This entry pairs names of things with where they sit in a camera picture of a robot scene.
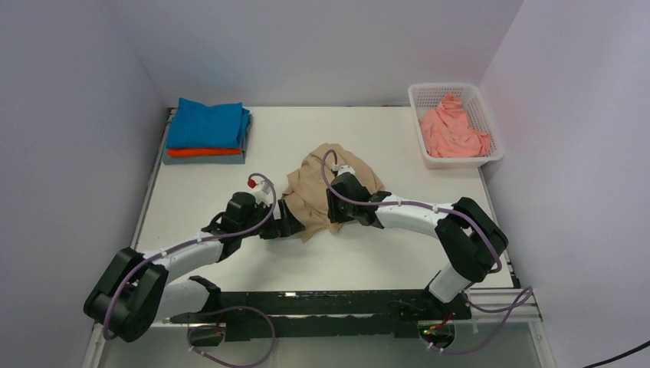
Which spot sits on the beige t shirt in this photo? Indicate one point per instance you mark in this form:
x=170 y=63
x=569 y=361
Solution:
x=306 y=196

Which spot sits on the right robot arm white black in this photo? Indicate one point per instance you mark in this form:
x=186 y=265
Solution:
x=471 y=240

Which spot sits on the folded blue t shirt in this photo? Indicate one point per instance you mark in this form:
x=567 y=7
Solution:
x=196 y=125

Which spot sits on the aluminium frame rail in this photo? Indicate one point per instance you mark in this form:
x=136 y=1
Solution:
x=505 y=329

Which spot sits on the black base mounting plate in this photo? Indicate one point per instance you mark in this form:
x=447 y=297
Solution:
x=397 y=313

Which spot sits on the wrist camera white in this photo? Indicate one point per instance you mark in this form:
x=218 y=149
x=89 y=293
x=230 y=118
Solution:
x=343 y=167
x=261 y=191

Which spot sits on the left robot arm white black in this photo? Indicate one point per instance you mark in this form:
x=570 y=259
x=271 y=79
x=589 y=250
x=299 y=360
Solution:
x=138 y=289

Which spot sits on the pink t shirt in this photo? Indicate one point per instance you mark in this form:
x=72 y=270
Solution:
x=447 y=133

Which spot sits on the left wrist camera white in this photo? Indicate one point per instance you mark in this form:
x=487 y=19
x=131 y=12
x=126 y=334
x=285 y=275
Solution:
x=261 y=191

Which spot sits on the white plastic laundry basket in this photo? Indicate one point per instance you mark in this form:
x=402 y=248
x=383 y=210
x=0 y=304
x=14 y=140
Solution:
x=425 y=96

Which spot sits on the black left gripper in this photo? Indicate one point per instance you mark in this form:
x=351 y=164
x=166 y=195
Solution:
x=286 y=226

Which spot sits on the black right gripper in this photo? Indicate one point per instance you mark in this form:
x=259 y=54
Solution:
x=335 y=215

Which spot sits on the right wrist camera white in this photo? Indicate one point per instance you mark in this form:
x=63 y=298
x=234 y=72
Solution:
x=343 y=167

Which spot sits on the folded orange t shirt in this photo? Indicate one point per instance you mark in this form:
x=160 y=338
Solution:
x=195 y=152

